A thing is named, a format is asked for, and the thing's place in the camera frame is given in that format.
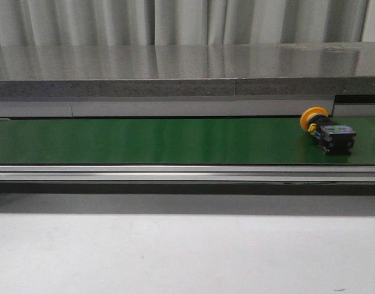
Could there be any green conveyor belt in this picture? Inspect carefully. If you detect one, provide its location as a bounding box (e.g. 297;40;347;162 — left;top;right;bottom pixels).
0;118;375;165

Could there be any aluminium conveyor frame rail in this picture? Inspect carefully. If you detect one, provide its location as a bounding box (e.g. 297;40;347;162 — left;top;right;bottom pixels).
0;164;375;186

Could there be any white pleated curtain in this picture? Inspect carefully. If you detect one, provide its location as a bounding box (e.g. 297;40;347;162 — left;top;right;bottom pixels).
0;1;375;46

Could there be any yellow push button switch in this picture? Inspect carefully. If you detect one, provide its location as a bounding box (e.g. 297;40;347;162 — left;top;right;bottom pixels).
299;107;356;155

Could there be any grey stone counter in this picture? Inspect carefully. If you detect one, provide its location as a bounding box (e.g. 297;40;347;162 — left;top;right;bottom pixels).
0;42;375;118

